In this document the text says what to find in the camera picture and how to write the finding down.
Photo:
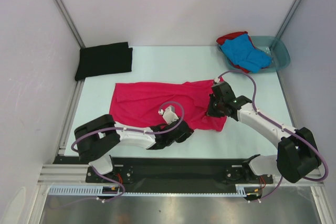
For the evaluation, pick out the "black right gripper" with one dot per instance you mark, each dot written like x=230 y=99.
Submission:
x=210 y=112

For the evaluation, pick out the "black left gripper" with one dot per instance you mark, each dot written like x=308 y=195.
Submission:
x=185 y=135

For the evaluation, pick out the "pink t shirt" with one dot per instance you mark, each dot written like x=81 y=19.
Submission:
x=137 y=104

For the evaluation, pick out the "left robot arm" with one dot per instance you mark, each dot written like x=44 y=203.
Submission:
x=96 y=138

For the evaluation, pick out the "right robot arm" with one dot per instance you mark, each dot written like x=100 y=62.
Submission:
x=296 y=149

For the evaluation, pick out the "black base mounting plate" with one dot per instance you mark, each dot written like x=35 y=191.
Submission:
x=180 y=175

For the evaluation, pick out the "blue t shirt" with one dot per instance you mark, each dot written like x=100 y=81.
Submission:
x=241 y=51

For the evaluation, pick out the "red t shirt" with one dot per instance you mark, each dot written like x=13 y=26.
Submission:
x=220 y=41

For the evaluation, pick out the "teal plastic basin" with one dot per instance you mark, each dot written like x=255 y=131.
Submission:
x=274 y=48

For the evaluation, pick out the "folded black t shirt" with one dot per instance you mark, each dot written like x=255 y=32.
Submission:
x=104 y=59

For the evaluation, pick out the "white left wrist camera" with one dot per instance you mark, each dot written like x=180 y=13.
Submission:
x=168 y=114

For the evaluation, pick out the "aluminium front rail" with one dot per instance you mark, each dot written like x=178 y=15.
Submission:
x=70 y=172

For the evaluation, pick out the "right aluminium corner post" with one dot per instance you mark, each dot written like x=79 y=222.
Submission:
x=290 y=14

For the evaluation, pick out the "aluminium corner post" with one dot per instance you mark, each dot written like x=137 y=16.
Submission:
x=290 y=14
x=69 y=22

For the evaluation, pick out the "left aluminium corner post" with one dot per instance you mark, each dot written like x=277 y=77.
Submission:
x=69 y=22

